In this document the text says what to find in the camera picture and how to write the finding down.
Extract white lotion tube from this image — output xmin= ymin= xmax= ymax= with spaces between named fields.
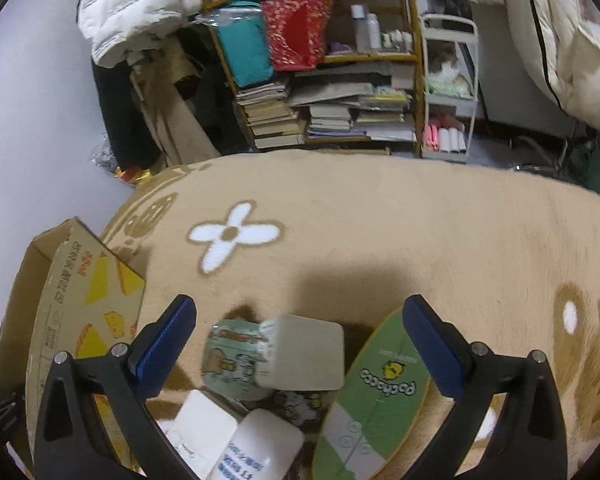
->
xmin=208 ymin=408 xmax=304 ymax=480

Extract green surfboard-shaped card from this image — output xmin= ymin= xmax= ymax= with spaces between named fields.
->
xmin=312 ymin=309 xmax=430 ymax=480

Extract white bottles on shelf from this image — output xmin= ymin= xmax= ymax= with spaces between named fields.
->
xmin=351 ymin=4 xmax=413 ymax=53

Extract stack of books right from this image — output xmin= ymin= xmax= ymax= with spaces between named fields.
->
xmin=286 ymin=61 xmax=416 ymax=143

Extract small white plug adapter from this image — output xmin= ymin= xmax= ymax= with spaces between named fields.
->
xmin=254 ymin=314 xmax=344 ymax=391

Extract cardboard box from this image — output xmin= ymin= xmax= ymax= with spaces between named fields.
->
xmin=0 ymin=218 xmax=145 ymax=465

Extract black hanging coat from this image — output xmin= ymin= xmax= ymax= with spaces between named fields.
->
xmin=92 ymin=63 xmax=161 ymax=171

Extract black key fob with card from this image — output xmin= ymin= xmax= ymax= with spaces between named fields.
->
xmin=274 ymin=391 xmax=323 ymax=427

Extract white puffer jacket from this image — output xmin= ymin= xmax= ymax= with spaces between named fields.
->
xmin=78 ymin=0 xmax=202 ymax=68

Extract beige trench coat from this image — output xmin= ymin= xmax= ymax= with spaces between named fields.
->
xmin=131 ymin=36 xmax=221 ymax=166

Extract red gift bag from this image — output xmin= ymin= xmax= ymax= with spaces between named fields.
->
xmin=261 ymin=0 xmax=334 ymax=72

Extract plastic bag with toys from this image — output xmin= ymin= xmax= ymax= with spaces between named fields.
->
xmin=89 ymin=131 xmax=169 ymax=189

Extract white utility cart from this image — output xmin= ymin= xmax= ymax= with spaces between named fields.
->
xmin=419 ymin=12 xmax=480 ymax=164

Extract white case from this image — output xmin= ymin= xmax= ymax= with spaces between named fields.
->
xmin=160 ymin=390 xmax=242 ymax=479

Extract white duvet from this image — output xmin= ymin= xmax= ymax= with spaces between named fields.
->
xmin=496 ymin=0 xmax=600 ymax=143

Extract stack of books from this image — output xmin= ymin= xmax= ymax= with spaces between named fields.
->
xmin=235 ymin=76 xmax=306 ymax=151
xmin=286 ymin=61 xmax=416 ymax=143

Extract cartoon cheers case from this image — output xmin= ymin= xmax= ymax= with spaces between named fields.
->
xmin=201 ymin=318 xmax=273 ymax=402

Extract teal bag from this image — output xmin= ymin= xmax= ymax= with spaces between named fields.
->
xmin=215 ymin=0 xmax=274 ymax=89

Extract wooden bookshelf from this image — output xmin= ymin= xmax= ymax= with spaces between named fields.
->
xmin=199 ymin=0 xmax=424 ymax=148

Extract stack of books left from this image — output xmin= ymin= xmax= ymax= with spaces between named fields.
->
xmin=235 ymin=76 xmax=306 ymax=151

